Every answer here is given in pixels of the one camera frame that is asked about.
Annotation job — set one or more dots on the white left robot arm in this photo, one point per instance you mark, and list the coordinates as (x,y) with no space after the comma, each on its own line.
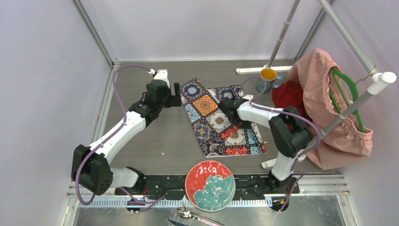
(91,164)

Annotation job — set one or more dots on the white and grey clothes rack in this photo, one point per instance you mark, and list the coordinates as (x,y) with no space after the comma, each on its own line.
(380,80)

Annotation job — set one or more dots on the metal knife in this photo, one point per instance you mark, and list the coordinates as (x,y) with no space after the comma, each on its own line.
(175,223)

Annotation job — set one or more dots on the colourful patterned placemat cloth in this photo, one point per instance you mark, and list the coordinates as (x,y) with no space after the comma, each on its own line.
(216,136)

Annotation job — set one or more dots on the metal spoon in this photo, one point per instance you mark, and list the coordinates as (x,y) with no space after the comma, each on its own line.
(186,214)

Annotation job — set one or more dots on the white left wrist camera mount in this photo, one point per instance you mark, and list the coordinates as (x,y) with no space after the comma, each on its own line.
(161,74)

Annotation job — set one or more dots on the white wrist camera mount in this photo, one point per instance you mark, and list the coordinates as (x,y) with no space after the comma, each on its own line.
(161,74)
(244,96)

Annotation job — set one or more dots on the blue mug with yellow inside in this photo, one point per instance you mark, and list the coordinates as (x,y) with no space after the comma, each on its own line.
(268,80)

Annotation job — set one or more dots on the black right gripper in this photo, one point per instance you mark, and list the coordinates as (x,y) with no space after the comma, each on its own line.
(246,125)

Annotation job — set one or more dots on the pink fabric garment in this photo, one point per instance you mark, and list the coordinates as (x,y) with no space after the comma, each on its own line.
(346,143)

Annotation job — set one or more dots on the red plate with teal flower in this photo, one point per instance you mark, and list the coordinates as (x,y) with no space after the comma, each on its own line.
(210,186)

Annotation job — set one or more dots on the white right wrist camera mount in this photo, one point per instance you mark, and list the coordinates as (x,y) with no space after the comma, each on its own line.
(244,96)

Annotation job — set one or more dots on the red cloth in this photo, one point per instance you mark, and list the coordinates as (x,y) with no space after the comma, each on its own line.
(290,93)

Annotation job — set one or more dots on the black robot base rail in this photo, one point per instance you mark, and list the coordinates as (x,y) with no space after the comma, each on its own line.
(248,187)

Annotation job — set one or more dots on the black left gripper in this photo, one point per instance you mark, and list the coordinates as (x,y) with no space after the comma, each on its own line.
(174,100)

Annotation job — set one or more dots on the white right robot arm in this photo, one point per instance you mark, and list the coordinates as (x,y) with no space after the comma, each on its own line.
(289,130)

